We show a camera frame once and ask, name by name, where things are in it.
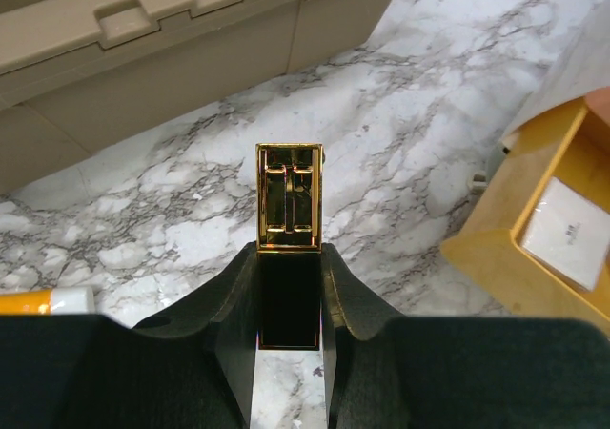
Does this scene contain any orange white cream tube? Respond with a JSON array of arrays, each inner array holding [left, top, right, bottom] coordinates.
[[0, 287, 95, 315]]

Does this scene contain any small white box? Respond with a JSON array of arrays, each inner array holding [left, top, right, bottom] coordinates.
[[520, 177, 609, 292]]

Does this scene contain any white round makeup organizer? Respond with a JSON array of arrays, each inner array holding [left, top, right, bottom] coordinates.
[[441, 4, 609, 330]]

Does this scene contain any gold black lipstick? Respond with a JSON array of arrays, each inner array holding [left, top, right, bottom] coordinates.
[[256, 143, 324, 351]]

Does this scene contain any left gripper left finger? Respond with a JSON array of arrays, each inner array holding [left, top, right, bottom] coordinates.
[[1, 245, 257, 428]]

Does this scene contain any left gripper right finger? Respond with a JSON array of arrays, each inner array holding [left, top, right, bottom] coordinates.
[[321, 244, 609, 428]]

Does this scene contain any tan plastic toolbox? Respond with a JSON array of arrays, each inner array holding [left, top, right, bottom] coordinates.
[[1, 0, 391, 192]]

